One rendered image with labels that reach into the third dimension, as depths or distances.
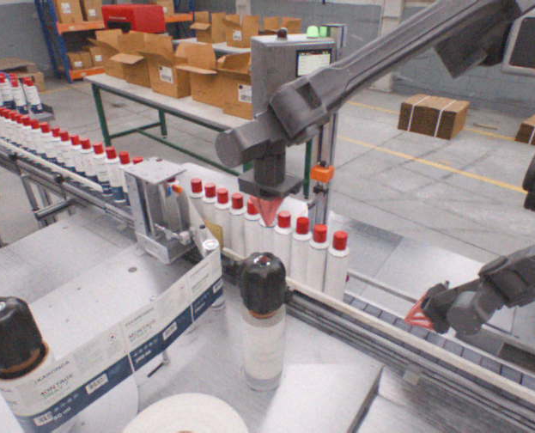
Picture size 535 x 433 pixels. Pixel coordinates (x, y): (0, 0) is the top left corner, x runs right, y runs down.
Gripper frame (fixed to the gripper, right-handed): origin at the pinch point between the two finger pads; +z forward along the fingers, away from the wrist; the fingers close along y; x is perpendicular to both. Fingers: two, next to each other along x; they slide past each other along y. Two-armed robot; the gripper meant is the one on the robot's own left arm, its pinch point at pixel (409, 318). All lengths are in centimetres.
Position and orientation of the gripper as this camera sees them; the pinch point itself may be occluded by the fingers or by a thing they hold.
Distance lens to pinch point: 95.8
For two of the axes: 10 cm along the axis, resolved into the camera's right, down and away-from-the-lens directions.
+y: -6.0, 4.2, -6.9
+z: -5.1, 4.6, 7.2
